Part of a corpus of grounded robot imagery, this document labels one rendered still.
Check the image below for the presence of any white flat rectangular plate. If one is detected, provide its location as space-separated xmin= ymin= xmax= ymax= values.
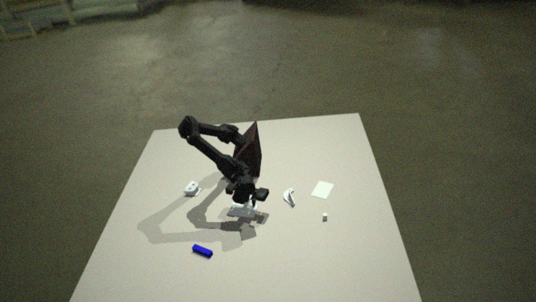
xmin=311 ymin=181 xmax=334 ymax=199

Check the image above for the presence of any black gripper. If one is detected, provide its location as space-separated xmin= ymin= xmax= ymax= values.
xmin=225 ymin=182 xmax=269 ymax=207

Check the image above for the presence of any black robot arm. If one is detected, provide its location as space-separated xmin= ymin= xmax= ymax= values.
xmin=178 ymin=116 xmax=255 ymax=205

